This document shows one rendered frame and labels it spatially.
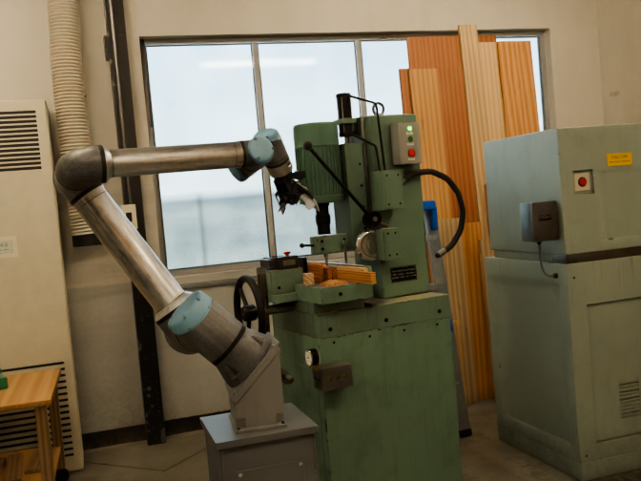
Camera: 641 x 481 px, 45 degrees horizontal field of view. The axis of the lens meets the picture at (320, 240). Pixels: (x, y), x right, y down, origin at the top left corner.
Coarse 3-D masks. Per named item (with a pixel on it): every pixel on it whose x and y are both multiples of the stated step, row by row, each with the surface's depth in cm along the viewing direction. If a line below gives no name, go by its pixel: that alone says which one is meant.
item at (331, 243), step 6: (336, 234) 306; (342, 234) 305; (312, 240) 304; (318, 240) 300; (324, 240) 302; (330, 240) 303; (336, 240) 304; (318, 246) 301; (324, 246) 302; (330, 246) 303; (336, 246) 304; (342, 246) 305; (348, 246) 306; (312, 252) 305; (318, 252) 301; (324, 252) 302; (330, 252) 303; (336, 252) 304
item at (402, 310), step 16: (384, 304) 292; (400, 304) 295; (416, 304) 298; (432, 304) 301; (448, 304) 305; (288, 320) 304; (304, 320) 290; (320, 320) 281; (336, 320) 284; (352, 320) 286; (368, 320) 289; (384, 320) 292; (400, 320) 295; (416, 320) 298; (320, 336) 281
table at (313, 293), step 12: (300, 288) 290; (312, 288) 281; (324, 288) 275; (336, 288) 277; (348, 288) 279; (360, 288) 281; (372, 288) 283; (276, 300) 290; (288, 300) 292; (300, 300) 291; (312, 300) 282; (324, 300) 275; (336, 300) 277; (348, 300) 279
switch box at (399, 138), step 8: (392, 128) 303; (400, 128) 300; (416, 128) 303; (392, 136) 304; (400, 136) 300; (416, 136) 303; (392, 144) 304; (400, 144) 300; (416, 144) 303; (392, 152) 305; (400, 152) 300; (416, 152) 303; (400, 160) 301; (408, 160) 302; (416, 160) 303
